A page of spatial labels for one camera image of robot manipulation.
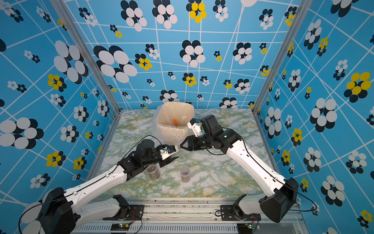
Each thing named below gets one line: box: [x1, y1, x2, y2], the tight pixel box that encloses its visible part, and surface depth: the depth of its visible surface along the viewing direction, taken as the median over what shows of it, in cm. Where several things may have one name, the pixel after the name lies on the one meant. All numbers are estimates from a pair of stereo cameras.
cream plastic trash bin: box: [156, 101, 195, 146], surface depth 90 cm
